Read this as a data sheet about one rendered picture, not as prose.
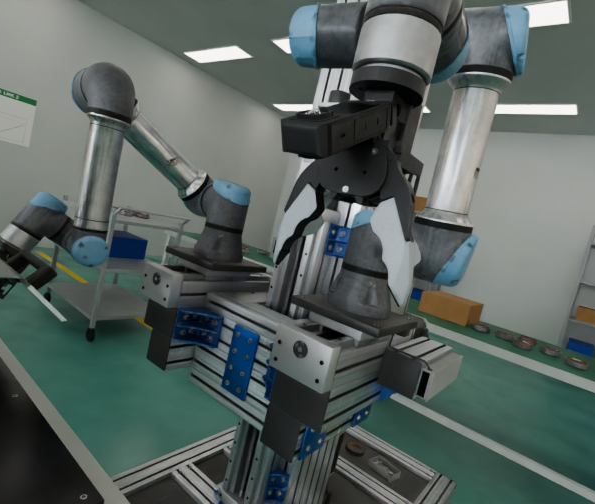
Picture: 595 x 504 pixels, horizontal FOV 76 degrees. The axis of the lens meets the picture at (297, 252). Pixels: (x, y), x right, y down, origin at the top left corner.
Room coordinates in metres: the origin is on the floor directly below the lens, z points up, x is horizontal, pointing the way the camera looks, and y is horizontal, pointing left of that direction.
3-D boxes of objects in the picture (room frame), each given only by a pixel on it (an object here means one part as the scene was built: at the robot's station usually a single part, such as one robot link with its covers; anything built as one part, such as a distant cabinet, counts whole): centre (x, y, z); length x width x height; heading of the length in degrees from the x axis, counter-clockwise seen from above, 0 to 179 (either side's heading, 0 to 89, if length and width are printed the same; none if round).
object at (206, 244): (1.17, 0.23, 1.09); 0.15 x 0.15 x 0.10
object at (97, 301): (3.16, 1.47, 0.51); 1.01 x 0.60 x 1.01; 52
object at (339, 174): (0.39, -0.05, 1.29); 0.09 x 0.08 x 0.12; 144
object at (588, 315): (4.96, -3.94, 0.87); 0.40 x 0.36 x 0.17; 143
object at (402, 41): (0.38, -0.05, 1.37); 0.08 x 0.08 x 0.05
